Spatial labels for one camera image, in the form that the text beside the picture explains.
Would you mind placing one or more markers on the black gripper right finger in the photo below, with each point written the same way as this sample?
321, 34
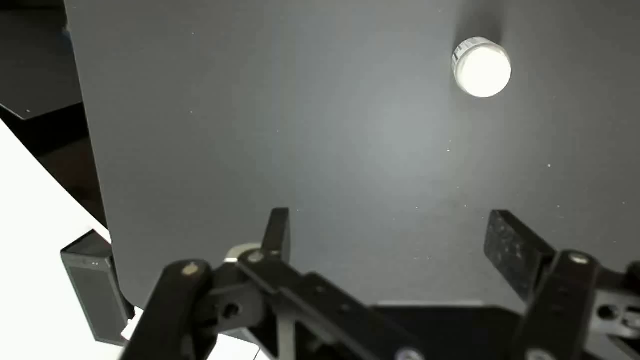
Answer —
532, 267

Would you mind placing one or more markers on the white capped container bottle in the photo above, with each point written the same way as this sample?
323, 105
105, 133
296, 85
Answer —
482, 67

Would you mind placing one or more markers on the dark grey rectangular block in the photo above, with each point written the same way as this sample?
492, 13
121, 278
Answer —
93, 287

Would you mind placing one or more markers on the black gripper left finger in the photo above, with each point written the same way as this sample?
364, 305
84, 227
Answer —
280, 267

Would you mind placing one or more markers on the white board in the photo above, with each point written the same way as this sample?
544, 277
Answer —
41, 267

